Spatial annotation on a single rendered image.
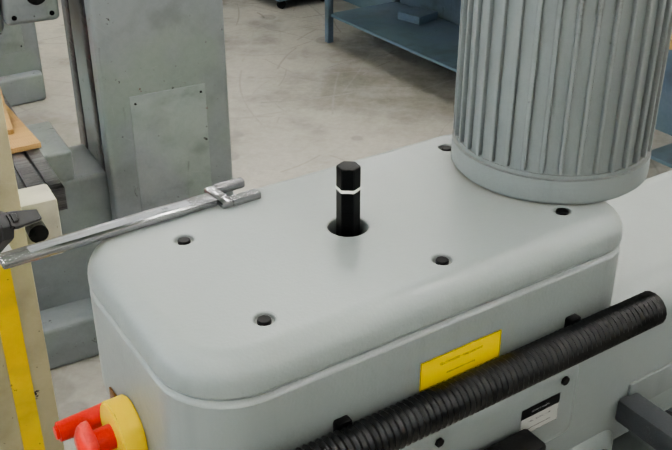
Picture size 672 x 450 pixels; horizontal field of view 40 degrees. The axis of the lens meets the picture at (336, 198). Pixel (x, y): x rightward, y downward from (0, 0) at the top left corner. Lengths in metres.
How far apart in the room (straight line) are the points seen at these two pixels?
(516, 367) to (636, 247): 0.34
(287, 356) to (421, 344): 0.13
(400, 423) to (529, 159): 0.28
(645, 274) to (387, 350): 0.41
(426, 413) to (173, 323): 0.22
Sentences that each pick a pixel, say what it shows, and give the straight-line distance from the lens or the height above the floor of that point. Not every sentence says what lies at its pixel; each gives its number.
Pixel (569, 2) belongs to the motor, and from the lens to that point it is 0.83.
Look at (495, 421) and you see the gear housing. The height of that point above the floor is 1.71.
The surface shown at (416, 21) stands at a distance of 7.11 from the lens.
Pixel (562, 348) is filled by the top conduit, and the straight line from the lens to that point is 0.86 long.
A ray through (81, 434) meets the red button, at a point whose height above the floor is 1.78.
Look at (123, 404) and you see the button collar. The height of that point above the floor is 1.79.
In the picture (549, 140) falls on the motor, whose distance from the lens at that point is 0.87.
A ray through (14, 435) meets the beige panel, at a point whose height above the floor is 0.37.
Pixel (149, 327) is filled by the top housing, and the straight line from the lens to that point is 0.73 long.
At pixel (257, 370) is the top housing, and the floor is 1.88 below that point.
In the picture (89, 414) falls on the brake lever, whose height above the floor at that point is 1.71.
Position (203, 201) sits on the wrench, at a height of 1.90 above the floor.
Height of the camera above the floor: 2.30
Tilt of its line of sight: 28 degrees down
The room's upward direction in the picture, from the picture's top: straight up
